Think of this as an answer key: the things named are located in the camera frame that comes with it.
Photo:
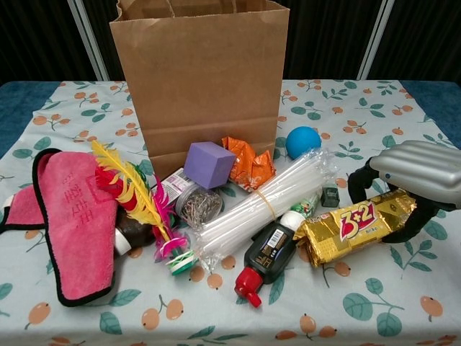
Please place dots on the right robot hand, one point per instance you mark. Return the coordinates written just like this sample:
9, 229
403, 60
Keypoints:
425, 173

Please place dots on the golden biscuit pack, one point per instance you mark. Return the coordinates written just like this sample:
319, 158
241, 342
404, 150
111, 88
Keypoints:
353, 227

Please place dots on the blue rubber ball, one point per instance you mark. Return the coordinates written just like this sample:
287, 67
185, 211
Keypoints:
302, 142

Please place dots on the bundle of transparent straws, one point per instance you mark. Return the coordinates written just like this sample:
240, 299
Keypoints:
252, 209

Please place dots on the purple foam cube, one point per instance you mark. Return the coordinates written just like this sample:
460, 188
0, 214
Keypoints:
208, 165

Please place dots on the clear jar of paper clips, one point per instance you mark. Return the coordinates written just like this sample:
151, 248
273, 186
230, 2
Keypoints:
200, 209

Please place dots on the brown paper bag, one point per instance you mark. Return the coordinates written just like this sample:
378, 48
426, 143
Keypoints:
201, 90

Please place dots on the floral print tablecloth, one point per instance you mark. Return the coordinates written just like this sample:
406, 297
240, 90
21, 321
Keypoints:
360, 274

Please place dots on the white bottle green print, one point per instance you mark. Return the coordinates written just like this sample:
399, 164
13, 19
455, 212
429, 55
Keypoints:
293, 218

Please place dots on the black ink bottle red cap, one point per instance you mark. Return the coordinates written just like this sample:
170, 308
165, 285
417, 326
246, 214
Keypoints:
270, 248

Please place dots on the orange crumpled snack wrapper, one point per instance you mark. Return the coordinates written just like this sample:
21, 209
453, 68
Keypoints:
248, 166

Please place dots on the colourful feather shuttlecock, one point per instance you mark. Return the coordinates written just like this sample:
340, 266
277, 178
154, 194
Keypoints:
144, 205

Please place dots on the brown bottle white cap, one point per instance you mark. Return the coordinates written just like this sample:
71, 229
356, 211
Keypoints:
138, 232

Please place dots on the pink towel black trim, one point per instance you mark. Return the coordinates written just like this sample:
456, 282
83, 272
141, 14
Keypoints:
79, 234

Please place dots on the black partition panel white frame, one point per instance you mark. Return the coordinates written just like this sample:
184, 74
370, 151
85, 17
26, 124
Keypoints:
425, 36
324, 36
36, 36
106, 43

